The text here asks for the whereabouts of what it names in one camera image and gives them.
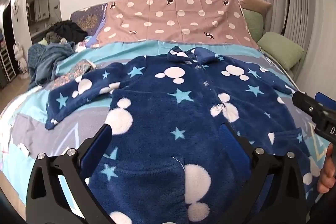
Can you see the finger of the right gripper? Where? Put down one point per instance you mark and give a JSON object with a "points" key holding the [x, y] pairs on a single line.
{"points": [[325, 100]]}

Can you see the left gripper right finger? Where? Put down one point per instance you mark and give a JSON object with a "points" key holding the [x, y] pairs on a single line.
{"points": [[273, 190]]}

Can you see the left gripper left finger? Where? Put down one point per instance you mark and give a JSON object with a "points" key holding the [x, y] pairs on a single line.
{"points": [[46, 202]]}

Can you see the navy fleece star pajama top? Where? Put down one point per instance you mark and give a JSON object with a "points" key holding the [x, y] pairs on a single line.
{"points": [[168, 160]]}

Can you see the black clothes pile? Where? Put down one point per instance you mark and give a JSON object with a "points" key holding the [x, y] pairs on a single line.
{"points": [[65, 30]]}

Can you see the person's right hand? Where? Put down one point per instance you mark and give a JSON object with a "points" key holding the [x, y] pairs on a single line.
{"points": [[327, 174]]}

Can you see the near green pillow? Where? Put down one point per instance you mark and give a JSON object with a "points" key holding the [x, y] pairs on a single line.
{"points": [[282, 49]]}

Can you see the green pillow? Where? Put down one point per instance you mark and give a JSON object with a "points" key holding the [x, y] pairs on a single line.
{"points": [[255, 24], [282, 49]]}

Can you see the teal grey patterned bedspread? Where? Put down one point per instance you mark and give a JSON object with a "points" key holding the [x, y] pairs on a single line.
{"points": [[23, 133]]}

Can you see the far green pillow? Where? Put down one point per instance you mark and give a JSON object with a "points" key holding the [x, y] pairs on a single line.
{"points": [[255, 24]]}

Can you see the tan pillow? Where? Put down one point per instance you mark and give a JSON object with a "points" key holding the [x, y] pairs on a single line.
{"points": [[260, 6]]}

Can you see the folded floral garment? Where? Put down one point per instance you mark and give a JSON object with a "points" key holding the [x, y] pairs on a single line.
{"points": [[77, 70]]}

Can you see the white cat figurine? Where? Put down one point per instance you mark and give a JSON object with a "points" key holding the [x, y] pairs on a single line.
{"points": [[20, 58]]}

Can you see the white shelf rack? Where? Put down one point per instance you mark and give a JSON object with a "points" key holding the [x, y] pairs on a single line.
{"points": [[7, 64]]}

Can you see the blue teal crumpled blanket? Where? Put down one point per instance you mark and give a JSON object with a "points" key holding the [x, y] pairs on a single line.
{"points": [[43, 60]]}

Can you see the pink polka dot sheet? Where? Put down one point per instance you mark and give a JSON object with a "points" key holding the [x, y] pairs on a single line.
{"points": [[184, 21]]}

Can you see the purple gold patterned pillow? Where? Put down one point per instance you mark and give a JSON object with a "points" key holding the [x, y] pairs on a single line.
{"points": [[89, 19]]}

